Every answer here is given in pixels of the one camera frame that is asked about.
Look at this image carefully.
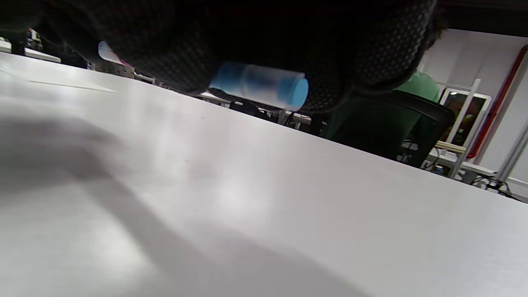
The person's right hand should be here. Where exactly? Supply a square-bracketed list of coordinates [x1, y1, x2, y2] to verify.
[0, 0, 449, 114]

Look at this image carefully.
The pink blue permanent marker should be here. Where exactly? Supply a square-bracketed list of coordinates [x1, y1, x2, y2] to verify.
[98, 40, 309, 112]

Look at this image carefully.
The translucent blue marker cap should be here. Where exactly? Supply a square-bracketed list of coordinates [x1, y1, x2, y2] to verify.
[241, 63, 309, 112]

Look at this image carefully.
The white lined letter paper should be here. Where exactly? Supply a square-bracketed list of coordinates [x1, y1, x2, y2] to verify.
[25, 79, 119, 93]

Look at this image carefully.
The black mesh office chair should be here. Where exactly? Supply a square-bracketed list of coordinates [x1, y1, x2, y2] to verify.
[321, 89, 455, 168]

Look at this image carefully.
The white framed screen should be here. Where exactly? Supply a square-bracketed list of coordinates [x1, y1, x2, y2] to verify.
[437, 78, 493, 158]

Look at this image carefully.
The red pipe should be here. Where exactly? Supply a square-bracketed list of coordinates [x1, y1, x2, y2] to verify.
[467, 43, 528, 160]

